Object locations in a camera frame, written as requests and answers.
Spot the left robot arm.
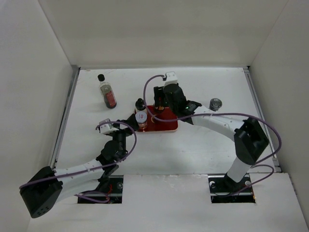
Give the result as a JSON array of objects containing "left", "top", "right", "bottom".
[{"left": 20, "top": 114, "right": 139, "bottom": 218}]

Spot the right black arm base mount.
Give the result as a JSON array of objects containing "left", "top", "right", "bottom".
[{"left": 208, "top": 174, "right": 255, "bottom": 203}]

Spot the small jar pink label lid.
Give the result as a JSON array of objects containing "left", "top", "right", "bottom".
[{"left": 135, "top": 111, "right": 147, "bottom": 130}]

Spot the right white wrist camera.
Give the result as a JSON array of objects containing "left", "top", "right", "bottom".
[{"left": 163, "top": 72, "right": 178, "bottom": 86}]

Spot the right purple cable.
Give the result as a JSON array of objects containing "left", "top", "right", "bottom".
[{"left": 143, "top": 74, "right": 282, "bottom": 198}]

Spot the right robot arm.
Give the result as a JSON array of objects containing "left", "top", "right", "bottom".
[{"left": 154, "top": 84, "right": 269, "bottom": 191}]

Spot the silver lid jar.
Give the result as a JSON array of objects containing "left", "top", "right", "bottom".
[{"left": 209, "top": 98, "right": 223, "bottom": 112}]

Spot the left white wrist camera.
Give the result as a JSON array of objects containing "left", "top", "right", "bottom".
[{"left": 96, "top": 118, "right": 118, "bottom": 135}]

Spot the white bottle black cap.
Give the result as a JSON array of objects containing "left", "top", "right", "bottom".
[{"left": 135, "top": 98, "right": 147, "bottom": 113}]

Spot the red rectangular tray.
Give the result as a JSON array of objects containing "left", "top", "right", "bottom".
[{"left": 138, "top": 105, "right": 178, "bottom": 132}]

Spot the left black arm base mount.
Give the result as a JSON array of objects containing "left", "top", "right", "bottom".
[{"left": 77, "top": 175, "right": 124, "bottom": 204}]

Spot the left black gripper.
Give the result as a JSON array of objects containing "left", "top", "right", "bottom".
[{"left": 110, "top": 114, "right": 138, "bottom": 160}]

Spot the red lid sauce jar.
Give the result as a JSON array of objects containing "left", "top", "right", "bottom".
[{"left": 154, "top": 97, "right": 165, "bottom": 114}]

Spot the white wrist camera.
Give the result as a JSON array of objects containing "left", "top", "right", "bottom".
[
  {"left": 163, "top": 72, "right": 178, "bottom": 86},
  {"left": 96, "top": 118, "right": 118, "bottom": 135}
]

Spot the dark sauce glass bottle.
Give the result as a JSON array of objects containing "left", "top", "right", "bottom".
[{"left": 98, "top": 74, "right": 117, "bottom": 109}]

